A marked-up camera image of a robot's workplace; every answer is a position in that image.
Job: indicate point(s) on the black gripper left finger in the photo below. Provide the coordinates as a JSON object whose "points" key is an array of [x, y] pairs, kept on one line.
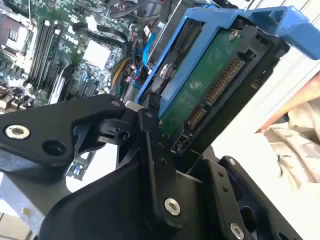
{"points": [[50, 125]]}

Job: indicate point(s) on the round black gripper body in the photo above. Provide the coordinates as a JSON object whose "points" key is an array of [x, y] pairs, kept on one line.
{"points": [[107, 207]]}

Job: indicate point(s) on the hard disk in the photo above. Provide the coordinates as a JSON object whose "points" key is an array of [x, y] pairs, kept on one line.
{"points": [[195, 82]]}

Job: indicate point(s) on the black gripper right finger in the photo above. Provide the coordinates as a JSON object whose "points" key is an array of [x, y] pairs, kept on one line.
{"points": [[225, 200]]}

